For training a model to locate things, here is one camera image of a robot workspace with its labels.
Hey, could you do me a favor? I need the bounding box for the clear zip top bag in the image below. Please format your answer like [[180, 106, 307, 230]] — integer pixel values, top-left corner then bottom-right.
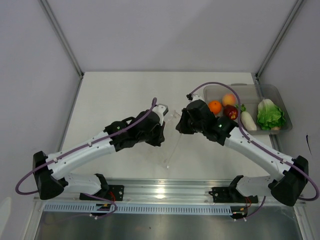
[[152, 109, 182, 170]]

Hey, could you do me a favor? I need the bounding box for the red apple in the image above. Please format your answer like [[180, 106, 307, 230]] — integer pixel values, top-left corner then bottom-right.
[[223, 105, 238, 121]]

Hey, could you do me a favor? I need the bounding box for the white daikon radish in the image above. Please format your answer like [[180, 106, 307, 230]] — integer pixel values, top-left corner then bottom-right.
[[235, 104, 258, 131]]

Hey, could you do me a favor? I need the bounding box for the green lettuce leaf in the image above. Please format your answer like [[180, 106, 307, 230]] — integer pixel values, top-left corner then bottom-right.
[[256, 98, 286, 131]]

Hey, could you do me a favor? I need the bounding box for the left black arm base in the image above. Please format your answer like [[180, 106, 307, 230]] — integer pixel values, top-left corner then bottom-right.
[[93, 185, 125, 202]]

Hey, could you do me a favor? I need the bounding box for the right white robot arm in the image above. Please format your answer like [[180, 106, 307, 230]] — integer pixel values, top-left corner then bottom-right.
[[176, 99, 309, 207]]

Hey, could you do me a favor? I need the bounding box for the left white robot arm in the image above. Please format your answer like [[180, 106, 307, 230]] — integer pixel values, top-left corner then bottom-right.
[[33, 105, 168, 200]]

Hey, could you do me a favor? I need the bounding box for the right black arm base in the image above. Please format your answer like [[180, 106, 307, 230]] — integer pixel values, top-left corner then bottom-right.
[[208, 187, 259, 204]]

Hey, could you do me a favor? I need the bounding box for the orange fruit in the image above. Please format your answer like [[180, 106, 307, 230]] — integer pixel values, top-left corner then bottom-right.
[[208, 100, 223, 115]]

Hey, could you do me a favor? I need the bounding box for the peach fruit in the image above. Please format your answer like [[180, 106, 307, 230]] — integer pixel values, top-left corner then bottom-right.
[[221, 93, 237, 107]]

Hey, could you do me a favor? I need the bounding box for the small garlic bulb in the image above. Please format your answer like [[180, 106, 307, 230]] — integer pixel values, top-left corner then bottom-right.
[[271, 126, 281, 131]]

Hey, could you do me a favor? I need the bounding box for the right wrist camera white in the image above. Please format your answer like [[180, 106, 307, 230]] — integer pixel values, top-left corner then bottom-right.
[[186, 93, 205, 103]]

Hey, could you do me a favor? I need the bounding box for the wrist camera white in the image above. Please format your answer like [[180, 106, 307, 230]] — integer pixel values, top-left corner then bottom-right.
[[186, 93, 205, 103], [152, 104, 169, 126]]

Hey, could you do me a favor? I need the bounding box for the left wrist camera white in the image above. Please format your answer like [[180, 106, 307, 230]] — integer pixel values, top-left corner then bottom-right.
[[152, 104, 169, 126]]

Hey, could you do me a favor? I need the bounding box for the aluminium mounting rail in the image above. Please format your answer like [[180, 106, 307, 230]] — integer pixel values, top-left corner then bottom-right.
[[33, 177, 306, 206]]

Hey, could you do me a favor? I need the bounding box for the grey slotted cable duct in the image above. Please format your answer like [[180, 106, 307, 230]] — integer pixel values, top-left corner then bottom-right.
[[43, 202, 233, 216]]

